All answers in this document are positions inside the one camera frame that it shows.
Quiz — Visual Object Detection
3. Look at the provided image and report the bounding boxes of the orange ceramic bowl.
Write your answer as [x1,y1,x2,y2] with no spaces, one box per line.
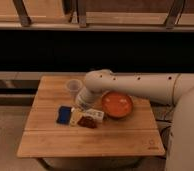
[101,92,133,118]

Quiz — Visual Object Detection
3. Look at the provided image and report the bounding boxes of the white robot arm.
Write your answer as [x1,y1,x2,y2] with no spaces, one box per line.
[75,70,194,126]

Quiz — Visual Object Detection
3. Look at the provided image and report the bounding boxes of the blue sponge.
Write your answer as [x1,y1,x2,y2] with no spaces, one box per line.
[57,106,71,124]

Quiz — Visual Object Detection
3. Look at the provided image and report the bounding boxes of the dark red snack packet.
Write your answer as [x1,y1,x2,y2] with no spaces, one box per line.
[78,116,97,129]

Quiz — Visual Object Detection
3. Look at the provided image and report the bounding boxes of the white carton box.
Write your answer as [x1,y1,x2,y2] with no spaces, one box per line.
[85,109,104,122]

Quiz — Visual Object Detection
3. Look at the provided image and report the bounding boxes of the clear plastic cup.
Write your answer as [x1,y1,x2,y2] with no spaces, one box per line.
[66,79,83,99]

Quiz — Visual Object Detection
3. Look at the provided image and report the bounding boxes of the wooden table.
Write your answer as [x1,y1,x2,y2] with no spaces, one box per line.
[17,75,165,158]

